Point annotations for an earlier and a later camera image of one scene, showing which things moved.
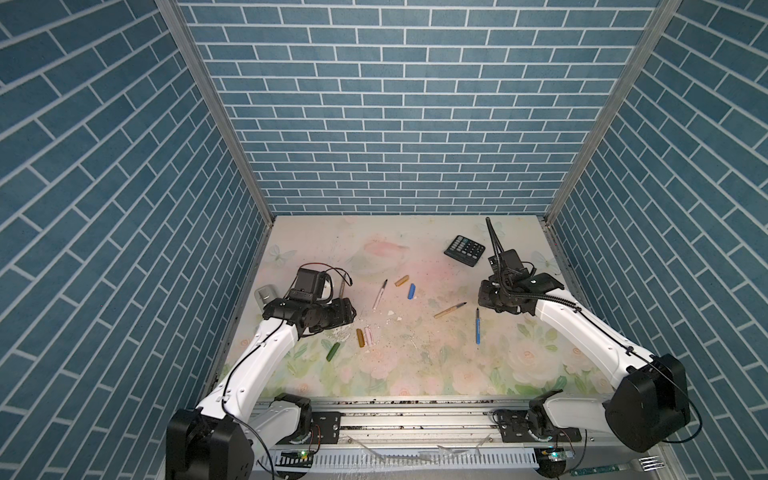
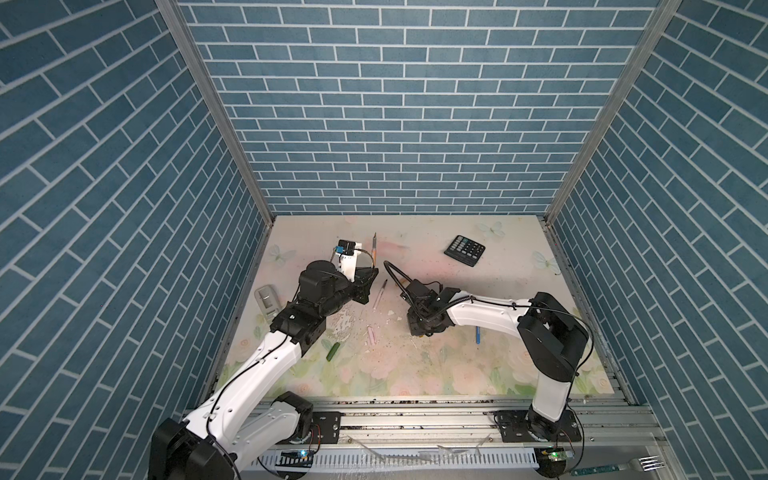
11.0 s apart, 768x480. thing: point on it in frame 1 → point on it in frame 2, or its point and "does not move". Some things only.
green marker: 332,351 does not move
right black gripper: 482,296 → 412,328
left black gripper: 343,313 → 361,289
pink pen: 379,296 does not move
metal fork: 641,464 does not move
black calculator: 465,250 does not move
